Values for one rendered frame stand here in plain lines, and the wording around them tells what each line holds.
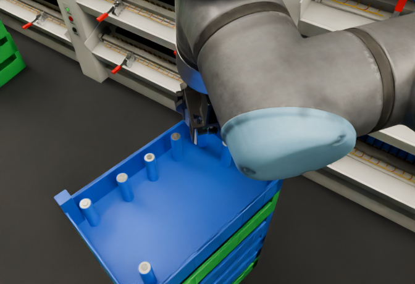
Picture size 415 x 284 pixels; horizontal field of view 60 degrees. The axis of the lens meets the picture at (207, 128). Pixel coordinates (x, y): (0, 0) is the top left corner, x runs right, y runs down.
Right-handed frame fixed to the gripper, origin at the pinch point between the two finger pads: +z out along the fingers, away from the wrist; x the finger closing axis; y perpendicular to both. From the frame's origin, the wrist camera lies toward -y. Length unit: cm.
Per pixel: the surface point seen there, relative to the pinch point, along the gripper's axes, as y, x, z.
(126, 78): -48, -15, 57
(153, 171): 6.8, -9.9, 1.9
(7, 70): -63, -59, 62
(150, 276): 23.2, -12.4, -3.7
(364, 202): 14, 46, 43
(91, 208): 11.9, -19.8, -1.8
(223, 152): 6.1, 2.4, 0.7
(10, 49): -69, -56, 56
